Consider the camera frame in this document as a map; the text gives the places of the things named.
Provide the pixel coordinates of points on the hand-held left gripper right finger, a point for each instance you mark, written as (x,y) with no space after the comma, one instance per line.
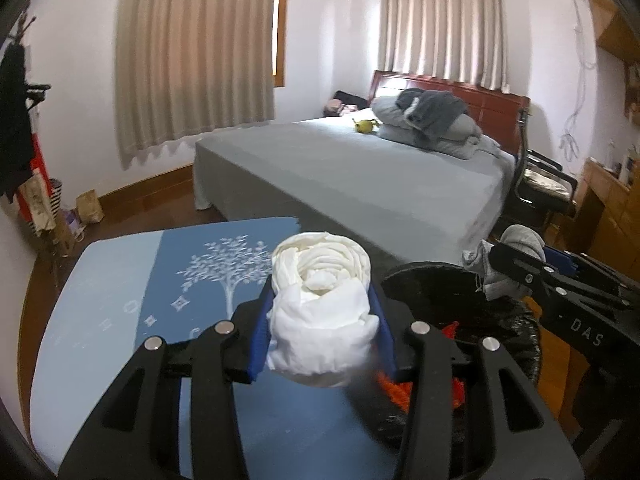
(385,345)

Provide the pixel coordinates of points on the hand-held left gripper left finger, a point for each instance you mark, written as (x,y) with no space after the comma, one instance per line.
(260,330)

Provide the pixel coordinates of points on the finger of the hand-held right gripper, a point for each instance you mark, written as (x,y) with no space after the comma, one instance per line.
(560,259)
(527,276)

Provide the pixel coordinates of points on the grey sock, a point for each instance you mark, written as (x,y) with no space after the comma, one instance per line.
(520,242)

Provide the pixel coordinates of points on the white cloth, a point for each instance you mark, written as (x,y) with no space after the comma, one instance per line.
(320,310)

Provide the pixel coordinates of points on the black bin with bag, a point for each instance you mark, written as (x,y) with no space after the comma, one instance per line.
(435,290)

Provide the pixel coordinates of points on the black office chair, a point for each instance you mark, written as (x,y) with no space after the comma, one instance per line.
(545,185)

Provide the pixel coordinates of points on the wooden desk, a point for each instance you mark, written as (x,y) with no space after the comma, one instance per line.
(600,185)

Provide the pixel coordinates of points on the blue tree print tablecloth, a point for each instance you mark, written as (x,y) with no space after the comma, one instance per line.
(200,260)

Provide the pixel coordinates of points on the white bottle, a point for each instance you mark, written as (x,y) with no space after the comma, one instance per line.
(611,152)

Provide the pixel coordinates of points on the grey bed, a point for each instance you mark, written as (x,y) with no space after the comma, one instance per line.
(350,180)

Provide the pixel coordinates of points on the red wooden headboard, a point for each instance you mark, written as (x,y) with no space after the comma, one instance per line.
(490,105)

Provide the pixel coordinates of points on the light blue round table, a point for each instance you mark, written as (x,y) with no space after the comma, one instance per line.
(90,320)

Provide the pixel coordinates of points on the dark grey garment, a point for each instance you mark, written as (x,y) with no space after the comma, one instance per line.
(440,107)

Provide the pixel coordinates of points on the brown paper bag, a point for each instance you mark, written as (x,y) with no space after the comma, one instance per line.
(90,207)

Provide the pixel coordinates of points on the grey folded blanket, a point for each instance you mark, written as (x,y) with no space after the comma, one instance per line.
(390,115)

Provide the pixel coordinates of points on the yellow plush toy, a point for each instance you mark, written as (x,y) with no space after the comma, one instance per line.
(365,126)

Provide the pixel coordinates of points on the pink bundle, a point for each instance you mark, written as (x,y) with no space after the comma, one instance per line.
(332,108)

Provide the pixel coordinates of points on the black bag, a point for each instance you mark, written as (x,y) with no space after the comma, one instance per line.
(350,97)

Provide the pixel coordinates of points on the narrow beige curtain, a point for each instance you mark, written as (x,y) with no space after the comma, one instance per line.
(440,25)

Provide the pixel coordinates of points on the wide beige curtain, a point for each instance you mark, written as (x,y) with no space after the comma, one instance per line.
(195,50)

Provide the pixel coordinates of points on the black hanging garment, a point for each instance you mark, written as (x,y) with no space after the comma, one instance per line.
(12,125)

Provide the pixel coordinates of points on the wooden window frame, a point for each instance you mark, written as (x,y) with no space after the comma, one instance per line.
(281,35)

